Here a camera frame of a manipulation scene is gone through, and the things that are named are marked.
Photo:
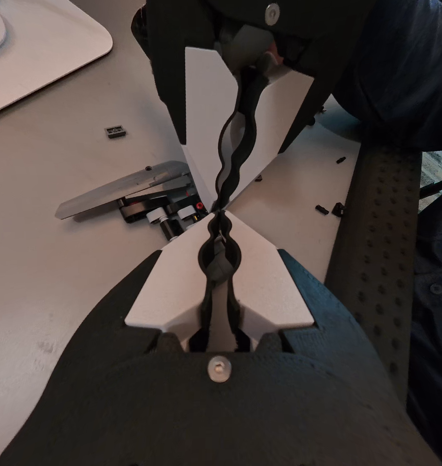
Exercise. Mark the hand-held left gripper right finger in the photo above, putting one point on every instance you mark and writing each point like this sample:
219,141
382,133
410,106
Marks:
272,291

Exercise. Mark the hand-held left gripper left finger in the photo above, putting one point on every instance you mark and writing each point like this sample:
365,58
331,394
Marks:
166,291

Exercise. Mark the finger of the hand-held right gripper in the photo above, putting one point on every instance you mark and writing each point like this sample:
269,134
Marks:
206,102
279,116

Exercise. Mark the grey black lego technic model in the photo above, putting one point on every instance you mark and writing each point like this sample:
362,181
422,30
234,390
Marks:
108,189

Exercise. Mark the person's right forearm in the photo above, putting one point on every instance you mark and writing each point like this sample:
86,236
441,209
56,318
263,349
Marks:
406,72

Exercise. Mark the small grey lego plate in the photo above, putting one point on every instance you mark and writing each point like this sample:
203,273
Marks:
115,131

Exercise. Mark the black lego pin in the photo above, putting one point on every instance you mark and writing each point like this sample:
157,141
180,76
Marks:
322,209

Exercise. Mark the black lego connector piece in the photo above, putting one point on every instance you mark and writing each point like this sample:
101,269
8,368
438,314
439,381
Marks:
339,209

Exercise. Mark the white base book stand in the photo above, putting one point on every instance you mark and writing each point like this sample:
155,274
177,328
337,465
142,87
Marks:
42,43

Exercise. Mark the black perforated foam mat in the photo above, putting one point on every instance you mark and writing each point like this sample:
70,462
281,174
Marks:
381,218

